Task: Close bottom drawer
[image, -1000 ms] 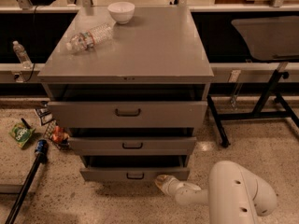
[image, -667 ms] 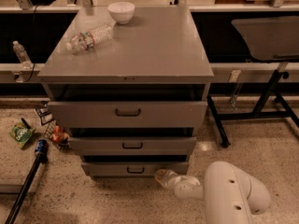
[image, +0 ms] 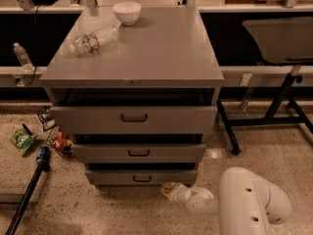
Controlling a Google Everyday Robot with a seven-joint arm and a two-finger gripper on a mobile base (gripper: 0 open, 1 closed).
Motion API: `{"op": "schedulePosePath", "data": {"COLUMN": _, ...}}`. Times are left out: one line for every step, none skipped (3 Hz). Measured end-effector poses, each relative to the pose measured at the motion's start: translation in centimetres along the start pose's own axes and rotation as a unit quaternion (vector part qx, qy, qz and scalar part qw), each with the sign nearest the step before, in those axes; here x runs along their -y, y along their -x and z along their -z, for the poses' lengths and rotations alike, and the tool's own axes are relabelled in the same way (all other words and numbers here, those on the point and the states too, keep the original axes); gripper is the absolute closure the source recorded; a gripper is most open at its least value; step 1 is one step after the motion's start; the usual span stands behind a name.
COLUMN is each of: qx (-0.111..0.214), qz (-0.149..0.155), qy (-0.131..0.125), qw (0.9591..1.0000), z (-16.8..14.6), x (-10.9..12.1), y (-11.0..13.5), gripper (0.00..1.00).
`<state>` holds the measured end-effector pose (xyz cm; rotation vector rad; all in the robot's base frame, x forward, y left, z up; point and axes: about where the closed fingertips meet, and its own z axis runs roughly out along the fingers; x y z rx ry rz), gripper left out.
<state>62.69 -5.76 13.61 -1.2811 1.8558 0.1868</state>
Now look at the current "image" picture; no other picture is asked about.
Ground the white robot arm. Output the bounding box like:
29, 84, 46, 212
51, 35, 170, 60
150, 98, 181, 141
161, 166, 292, 235

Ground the white ceramic bowl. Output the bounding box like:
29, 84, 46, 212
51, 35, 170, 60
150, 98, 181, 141
112, 2, 142, 25

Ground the grey metal drawer cabinet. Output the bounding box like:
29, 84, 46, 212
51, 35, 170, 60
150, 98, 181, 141
39, 6, 225, 189

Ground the grey bottom drawer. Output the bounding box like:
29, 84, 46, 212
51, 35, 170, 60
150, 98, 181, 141
85, 169, 198, 186

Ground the grey top drawer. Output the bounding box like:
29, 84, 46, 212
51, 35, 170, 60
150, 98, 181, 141
51, 107, 217, 134

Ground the black pole on floor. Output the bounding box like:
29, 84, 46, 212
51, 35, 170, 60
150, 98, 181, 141
5, 161, 50, 235

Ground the black table stand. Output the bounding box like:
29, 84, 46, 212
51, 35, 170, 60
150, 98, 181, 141
217, 65, 313, 155

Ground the clear plastic bottle standing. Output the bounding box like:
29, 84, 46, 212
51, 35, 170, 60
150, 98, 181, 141
14, 42, 34, 72

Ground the black white snack packet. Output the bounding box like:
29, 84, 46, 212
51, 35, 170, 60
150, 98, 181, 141
37, 114, 56, 132

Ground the clear plastic bottle lying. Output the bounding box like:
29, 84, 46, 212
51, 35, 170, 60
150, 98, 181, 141
69, 24, 118, 55

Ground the blue soda can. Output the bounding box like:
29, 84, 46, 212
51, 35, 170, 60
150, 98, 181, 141
36, 146, 51, 165

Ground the grey middle drawer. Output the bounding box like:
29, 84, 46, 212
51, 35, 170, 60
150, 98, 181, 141
72, 144, 205, 164

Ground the green snack bag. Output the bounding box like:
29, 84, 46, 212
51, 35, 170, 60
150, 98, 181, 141
10, 128, 37, 156

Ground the grey drawer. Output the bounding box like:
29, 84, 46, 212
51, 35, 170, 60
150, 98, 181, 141
72, 144, 205, 164
51, 107, 217, 134
85, 169, 198, 186

